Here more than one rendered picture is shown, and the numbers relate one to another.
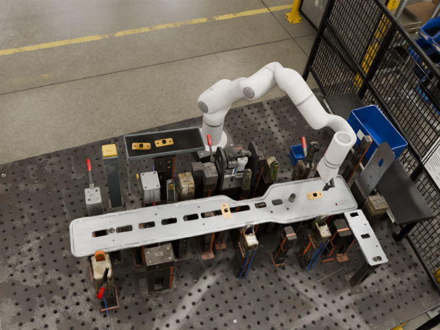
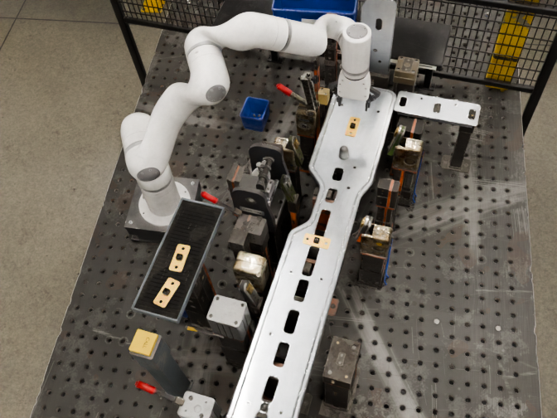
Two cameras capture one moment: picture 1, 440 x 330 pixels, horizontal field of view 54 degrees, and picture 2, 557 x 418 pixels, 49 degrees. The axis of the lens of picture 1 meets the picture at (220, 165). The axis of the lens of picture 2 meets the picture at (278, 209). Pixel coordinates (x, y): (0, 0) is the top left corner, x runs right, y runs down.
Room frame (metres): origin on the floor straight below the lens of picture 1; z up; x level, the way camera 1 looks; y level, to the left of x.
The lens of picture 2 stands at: (0.52, 0.62, 2.71)
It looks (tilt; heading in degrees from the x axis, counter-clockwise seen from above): 59 degrees down; 318
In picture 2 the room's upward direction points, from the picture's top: 8 degrees counter-clockwise
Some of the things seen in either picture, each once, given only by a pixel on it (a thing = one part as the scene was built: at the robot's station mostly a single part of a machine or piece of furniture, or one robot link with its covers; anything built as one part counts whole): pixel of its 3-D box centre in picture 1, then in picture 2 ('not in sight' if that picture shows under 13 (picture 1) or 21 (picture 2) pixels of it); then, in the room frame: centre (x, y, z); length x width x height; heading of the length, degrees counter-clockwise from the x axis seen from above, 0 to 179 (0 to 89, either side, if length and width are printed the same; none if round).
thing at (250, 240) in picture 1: (244, 253); (373, 256); (0.98, -0.19, 0.87); 0.12 x 0.09 x 0.35; 24
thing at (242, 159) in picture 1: (232, 180); (265, 209); (1.35, -0.08, 0.94); 0.18 x 0.13 x 0.49; 114
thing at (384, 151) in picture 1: (374, 169); (375, 37); (1.40, -0.74, 1.17); 0.12 x 0.01 x 0.34; 24
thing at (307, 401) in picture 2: (137, 243); (281, 385); (0.95, 0.32, 0.84); 0.17 x 0.06 x 0.29; 24
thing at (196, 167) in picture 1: (194, 189); (245, 265); (1.28, 0.11, 0.90); 0.05 x 0.05 x 0.40; 24
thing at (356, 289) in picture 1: (364, 272); (462, 141); (1.02, -0.79, 0.84); 0.11 x 0.06 x 0.29; 24
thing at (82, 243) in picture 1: (222, 213); (317, 248); (1.10, -0.05, 1.00); 1.38 x 0.22 x 0.02; 114
